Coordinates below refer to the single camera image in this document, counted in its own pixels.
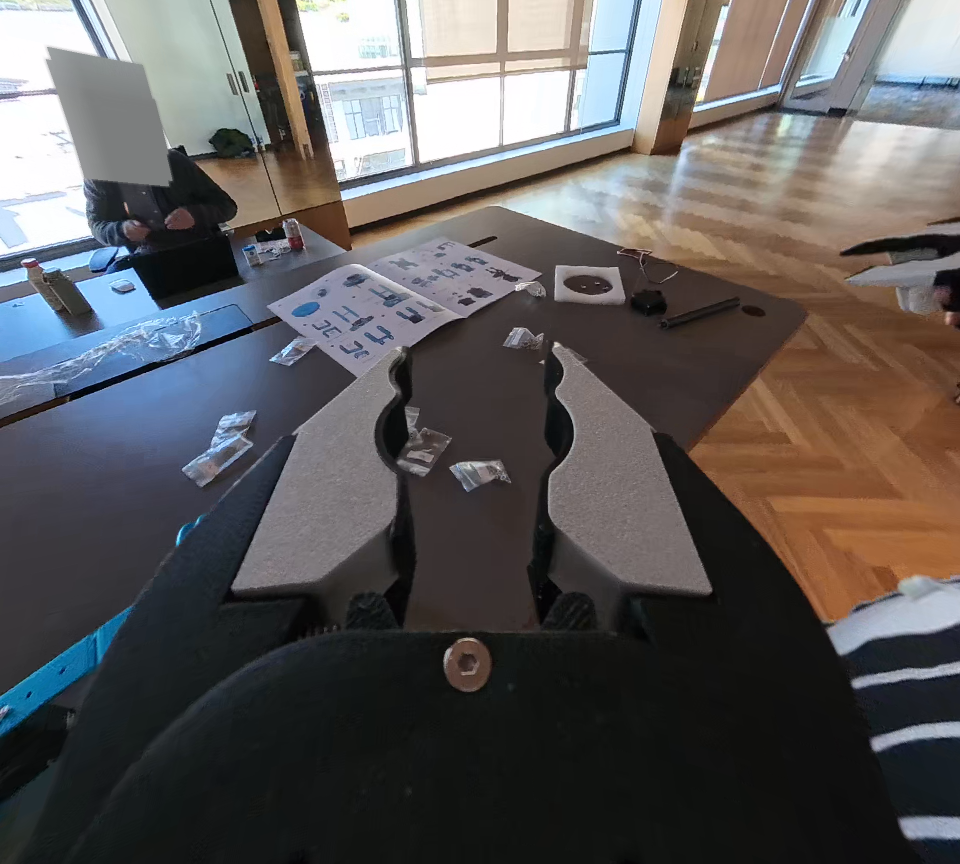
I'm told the black rod tool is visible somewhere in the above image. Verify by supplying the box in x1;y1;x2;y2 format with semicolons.
657;296;743;332

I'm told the white pillar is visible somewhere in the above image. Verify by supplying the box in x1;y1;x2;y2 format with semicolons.
633;0;711;157

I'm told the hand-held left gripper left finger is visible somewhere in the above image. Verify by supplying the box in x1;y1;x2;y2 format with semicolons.
229;345;415;625

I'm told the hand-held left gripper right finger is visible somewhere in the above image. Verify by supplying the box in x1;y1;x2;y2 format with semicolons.
528;341;714;625

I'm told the red black white servo wire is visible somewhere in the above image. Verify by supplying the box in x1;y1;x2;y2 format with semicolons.
615;247;681;292

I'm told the white cabinet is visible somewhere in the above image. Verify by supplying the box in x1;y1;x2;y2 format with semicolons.
63;0;272;157

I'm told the wooden pillar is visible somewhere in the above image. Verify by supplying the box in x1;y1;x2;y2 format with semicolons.
231;0;318;162

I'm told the dark desk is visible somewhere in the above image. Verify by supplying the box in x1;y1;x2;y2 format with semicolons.
0;206;810;730

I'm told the black laptop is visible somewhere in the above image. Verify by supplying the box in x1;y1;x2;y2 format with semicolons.
132;233;242;302

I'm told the clear plastic wrap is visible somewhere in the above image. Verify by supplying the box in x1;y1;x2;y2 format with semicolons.
0;312;203;407

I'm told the black office desk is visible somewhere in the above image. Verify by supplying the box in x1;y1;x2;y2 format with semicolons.
0;223;352;363
0;302;281;424

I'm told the blue toy robot arm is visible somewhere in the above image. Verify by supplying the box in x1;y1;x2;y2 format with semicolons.
0;513;211;736

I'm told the window with beige blinds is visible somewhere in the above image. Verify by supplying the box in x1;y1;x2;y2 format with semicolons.
693;0;846;108

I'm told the large grid window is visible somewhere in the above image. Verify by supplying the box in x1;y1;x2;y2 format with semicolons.
276;0;648;187
0;0;115;259

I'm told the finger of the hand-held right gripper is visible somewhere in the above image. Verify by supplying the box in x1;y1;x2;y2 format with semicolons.
844;254;960;288
839;231;960;257

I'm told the white foam sheet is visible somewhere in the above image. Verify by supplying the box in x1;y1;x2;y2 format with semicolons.
552;263;628;307

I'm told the printed instruction booklet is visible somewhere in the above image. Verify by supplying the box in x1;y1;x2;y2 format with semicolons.
267;236;543;378

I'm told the glass door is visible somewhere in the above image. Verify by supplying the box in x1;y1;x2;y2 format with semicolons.
783;0;883;112

